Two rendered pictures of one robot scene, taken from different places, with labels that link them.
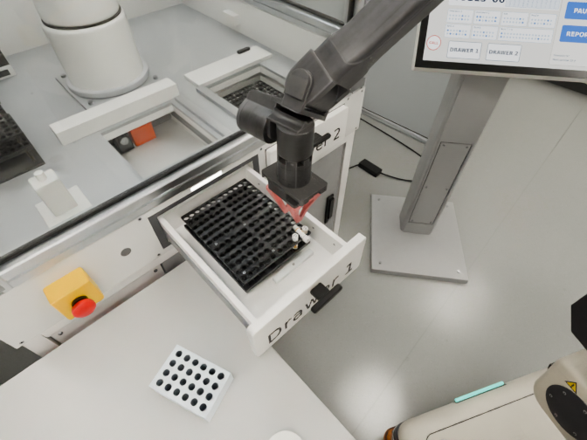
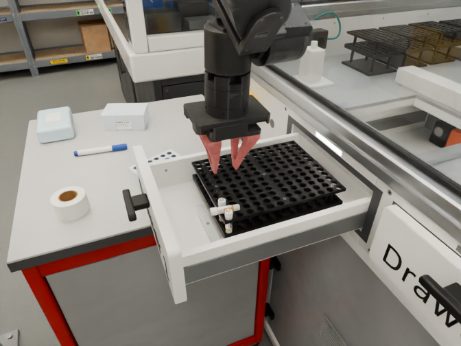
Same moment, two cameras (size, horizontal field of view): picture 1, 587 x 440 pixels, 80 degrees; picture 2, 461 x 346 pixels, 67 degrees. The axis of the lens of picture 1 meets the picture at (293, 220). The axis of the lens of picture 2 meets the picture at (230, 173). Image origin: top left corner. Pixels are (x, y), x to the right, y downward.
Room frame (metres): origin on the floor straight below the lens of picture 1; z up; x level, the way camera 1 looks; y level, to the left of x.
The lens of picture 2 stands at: (0.59, -0.39, 1.26)
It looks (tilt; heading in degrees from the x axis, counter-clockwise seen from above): 35 degrees down; 111
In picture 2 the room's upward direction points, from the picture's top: straight up
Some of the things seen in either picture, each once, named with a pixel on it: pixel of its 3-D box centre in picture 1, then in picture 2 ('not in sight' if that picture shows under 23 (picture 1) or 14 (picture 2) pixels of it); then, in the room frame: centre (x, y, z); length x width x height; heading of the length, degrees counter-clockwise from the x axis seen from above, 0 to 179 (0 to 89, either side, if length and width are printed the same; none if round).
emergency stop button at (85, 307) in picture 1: (82, 305); not in sight; (0.29, 0.39, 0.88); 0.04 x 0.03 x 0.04; 133
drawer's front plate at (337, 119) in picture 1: (309, 143); (459, 305); (0.77, -0.04, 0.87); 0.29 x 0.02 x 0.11; 133
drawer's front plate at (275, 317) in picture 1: (310, 292); (156, 213); (0.32, -0.03, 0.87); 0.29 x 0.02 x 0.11; 133
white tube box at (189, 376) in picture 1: (192, 381); (160, 171); (0.18, 0.19, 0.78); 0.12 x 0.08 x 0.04; 65
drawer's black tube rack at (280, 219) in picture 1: (245, 233); (263, 188); (0.46, 0.10, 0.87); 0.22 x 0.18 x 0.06; 43
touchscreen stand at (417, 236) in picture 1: (446, 163); not in sight; (1.10, -0.63, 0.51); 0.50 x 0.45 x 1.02; 172
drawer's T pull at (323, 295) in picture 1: (321, 293); (136, 202); (0.30, -0.05, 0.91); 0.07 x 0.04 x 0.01; 133
